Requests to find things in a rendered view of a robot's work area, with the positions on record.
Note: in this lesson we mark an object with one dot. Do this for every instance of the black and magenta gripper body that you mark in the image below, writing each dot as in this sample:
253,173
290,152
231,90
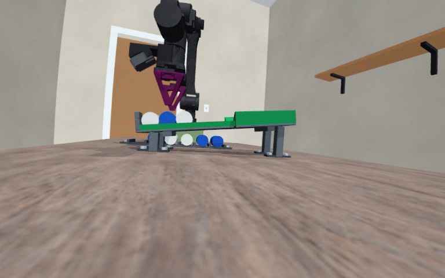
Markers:
177,57

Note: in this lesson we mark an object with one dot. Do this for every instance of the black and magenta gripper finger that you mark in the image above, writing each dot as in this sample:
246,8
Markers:
169,88
170,76

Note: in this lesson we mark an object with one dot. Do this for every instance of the white cylinder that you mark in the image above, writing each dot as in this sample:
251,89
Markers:
183,117
187,139
150,118
171,139

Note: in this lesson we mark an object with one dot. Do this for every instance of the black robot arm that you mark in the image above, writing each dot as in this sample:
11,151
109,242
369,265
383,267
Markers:
168,18

